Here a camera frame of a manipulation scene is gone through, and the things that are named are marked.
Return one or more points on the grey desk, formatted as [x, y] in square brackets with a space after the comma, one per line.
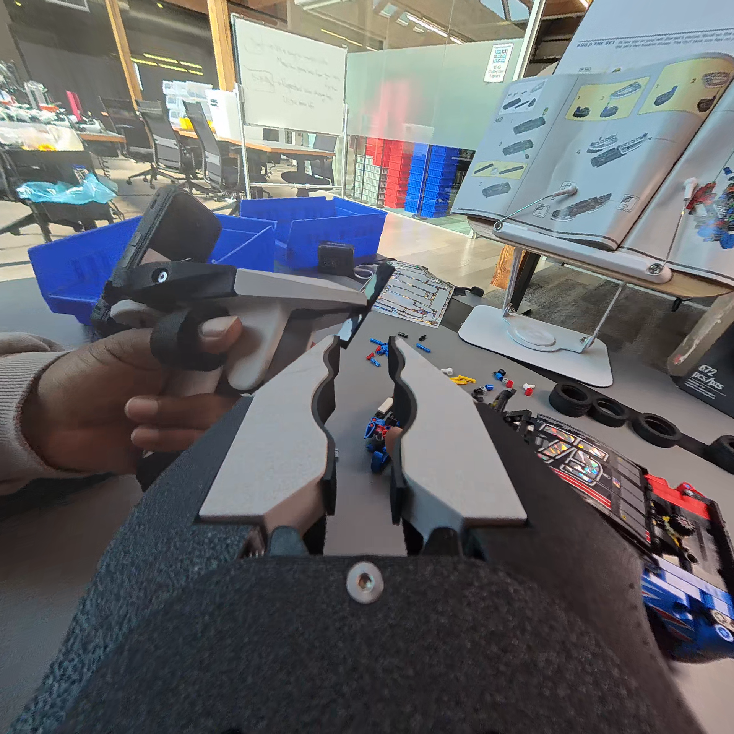
[57, 573]

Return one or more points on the blue plastic bag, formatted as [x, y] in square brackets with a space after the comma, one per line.
[66, 192]

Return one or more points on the black panel piece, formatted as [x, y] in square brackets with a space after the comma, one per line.
[379, 284]

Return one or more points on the stack of red bins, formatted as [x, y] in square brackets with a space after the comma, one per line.
[390, 166]

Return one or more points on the cluttered work table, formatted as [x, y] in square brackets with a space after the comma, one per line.
[40, 143]

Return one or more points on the white book stand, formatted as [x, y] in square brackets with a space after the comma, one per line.
[533, 338]

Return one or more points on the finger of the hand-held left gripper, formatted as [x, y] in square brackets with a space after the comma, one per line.
[298, 281]
[309, 298]

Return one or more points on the brick toy car model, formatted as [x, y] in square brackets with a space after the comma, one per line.
[602, 476]

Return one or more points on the black office chair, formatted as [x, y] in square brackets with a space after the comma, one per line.
[117, 129]
[160, 137]
[309, 163]
[212, 149]

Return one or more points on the paper notice on glass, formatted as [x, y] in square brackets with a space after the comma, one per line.
[498, 62]

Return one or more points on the blue plastic bin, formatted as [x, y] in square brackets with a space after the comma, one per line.
[304, 238]
[69, 269]

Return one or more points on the white printed sheet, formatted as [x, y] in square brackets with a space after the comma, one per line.
[659, 28]

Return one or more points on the person's left hand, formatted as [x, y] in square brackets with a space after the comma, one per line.
[86, 401]

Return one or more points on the blue and black pin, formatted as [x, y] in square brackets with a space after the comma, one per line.
[480, 393]

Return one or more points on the red and blue pins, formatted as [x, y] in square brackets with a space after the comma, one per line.
[502, 377]

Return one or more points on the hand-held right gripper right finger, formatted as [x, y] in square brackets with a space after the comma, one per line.
[459, 459]

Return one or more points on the stack of blue storage bins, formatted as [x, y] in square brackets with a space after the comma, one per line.
[433, 178]

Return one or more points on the long wooden table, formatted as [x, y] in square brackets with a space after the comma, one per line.
[275, 148]

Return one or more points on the whiteboard on stand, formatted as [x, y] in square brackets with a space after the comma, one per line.
[286, 80]

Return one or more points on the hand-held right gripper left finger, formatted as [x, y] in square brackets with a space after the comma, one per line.
[269, 453]

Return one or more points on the black connector piece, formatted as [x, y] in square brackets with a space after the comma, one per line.
[503, 399]

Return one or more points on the pile of blue pins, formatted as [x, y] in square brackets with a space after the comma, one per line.
[377, 342]

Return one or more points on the yellow brick piece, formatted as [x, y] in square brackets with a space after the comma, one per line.
[461, 378]

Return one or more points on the person's left forearm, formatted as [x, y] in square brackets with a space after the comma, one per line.
[23, 401]

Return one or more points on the black toy box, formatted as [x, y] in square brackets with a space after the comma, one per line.
[708, 375]

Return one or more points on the holographic sticker sheet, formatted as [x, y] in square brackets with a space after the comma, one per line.
[418, 295]

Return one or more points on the small black box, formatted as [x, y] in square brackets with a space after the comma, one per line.
[334, 261]

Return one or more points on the black rubber tyre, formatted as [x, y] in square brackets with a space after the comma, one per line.
[642, 430]
[559, 395]
[599, 410]
[723, 456]

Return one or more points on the open instruction booklet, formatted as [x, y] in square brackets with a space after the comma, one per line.
[573, 143]

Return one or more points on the red blue brick assembly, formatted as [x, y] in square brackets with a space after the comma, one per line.
[375, 438]

